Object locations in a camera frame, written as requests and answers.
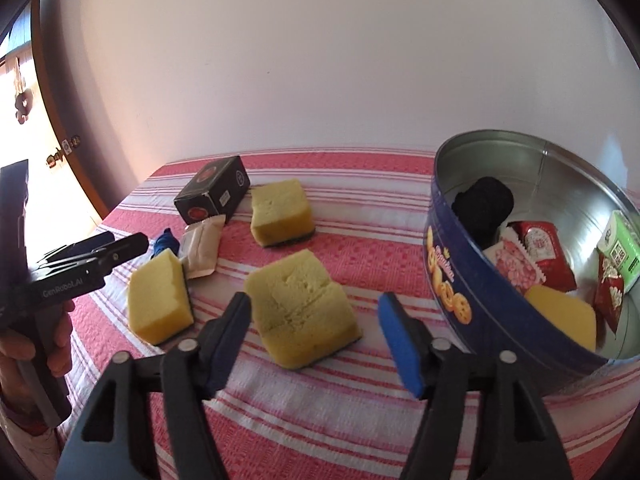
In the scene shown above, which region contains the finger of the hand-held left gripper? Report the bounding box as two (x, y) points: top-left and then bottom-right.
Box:
(37, 231), (116, 267)
(97, 232), (151, 276)

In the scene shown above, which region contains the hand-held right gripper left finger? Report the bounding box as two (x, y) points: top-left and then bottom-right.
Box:
(55, 291), (253, 480)

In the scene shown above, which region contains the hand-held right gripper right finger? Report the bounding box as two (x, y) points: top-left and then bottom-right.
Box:
(378, 292), (573, 480)

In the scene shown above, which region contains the yellow and green sponge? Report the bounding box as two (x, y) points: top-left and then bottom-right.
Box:
(250, 178), (317, 249)
(126, 249), (196, 347)
(243, 248), (364, 372)
(523, 284), (599, 352)

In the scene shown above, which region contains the beige snack packet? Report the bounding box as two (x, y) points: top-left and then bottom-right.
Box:
(178, 213), (227, 279)

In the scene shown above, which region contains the round blue cookie tin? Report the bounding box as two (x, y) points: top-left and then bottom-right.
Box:
(422, 130), (640, 398)

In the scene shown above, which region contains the black box with red emblem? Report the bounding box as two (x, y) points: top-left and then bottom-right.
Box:
(173, 155), (252, 225)

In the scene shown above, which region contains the white and pink snack packet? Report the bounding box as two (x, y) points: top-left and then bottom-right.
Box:
(481, 236), (545, 297)

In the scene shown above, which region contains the black cloth bundle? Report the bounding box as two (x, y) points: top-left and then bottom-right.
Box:
(451, 176), (516, 252)

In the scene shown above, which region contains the dark red snack packet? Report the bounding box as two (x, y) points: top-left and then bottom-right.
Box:
(510, 220), (577, 292)

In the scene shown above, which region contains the red printed snack packet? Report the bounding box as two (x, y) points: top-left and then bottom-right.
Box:
(594, 254), (627, 335)

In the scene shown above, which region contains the green snack packet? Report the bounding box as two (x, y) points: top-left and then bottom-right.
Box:
(596, 210), (640, 280)

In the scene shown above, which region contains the red striped cloth-covered desktop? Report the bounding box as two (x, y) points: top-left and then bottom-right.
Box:
(60, 149), (640, 480)

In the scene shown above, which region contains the person's left hand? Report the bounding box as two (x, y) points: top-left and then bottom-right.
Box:
(0, 299), (77, 401)

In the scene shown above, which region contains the small blue object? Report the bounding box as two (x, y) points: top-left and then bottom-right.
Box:
(151, 228), (181, 262)

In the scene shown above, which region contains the dark hanging ornament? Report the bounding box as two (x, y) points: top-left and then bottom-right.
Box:
(11, 55), (35, 127)

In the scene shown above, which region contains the brown wooden door frame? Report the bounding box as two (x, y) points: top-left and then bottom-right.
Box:
(29, 0), (110, 222)

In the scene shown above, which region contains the brass door handle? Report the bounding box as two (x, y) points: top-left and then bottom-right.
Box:
(44, 134), (82, 170)

